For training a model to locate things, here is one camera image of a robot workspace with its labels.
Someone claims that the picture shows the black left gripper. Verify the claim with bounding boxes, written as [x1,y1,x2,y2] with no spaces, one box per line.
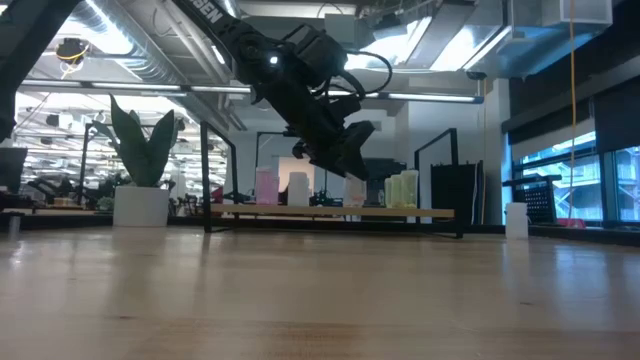
[253,74,377,182]

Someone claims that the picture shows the large bottle with mixed pills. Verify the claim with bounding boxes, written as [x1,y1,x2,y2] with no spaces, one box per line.
[343,172,368,209]

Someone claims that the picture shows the black background cabinet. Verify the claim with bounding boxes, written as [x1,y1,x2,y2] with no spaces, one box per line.
[367,158,409,206]

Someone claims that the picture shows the long ceiling light tube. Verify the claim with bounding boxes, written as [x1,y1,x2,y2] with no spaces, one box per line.
[17,78,485,105]

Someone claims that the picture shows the black standing panel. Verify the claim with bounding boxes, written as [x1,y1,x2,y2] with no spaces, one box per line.
[430,160,484,226]

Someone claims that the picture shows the grey ceiling box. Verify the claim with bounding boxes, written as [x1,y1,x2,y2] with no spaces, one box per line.
[324,13,357,36]

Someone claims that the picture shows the black perforated metal stand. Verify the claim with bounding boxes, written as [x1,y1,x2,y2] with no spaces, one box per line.
[501,174,564,226]

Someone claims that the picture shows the green plant in white pot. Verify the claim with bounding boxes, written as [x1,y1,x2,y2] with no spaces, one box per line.
[92,94,179,229]

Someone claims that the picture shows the white ceiling air unit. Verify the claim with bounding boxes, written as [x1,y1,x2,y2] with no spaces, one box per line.
[542,0,614,29]

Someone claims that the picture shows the wooden shelf with black frame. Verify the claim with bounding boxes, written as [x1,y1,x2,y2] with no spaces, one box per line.
[199,121,465,240]

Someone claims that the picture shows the black background gantry frame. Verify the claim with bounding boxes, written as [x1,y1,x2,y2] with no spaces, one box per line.
[255,130,301,174]

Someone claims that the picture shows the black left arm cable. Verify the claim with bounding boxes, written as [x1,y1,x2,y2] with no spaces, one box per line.
[327,48,394,101]

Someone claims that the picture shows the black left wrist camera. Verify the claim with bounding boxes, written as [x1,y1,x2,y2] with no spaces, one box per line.
[282,23,349,86]

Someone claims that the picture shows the black ceiling device yellow cable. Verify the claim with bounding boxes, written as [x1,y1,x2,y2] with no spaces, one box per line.
[53,36,92,80]

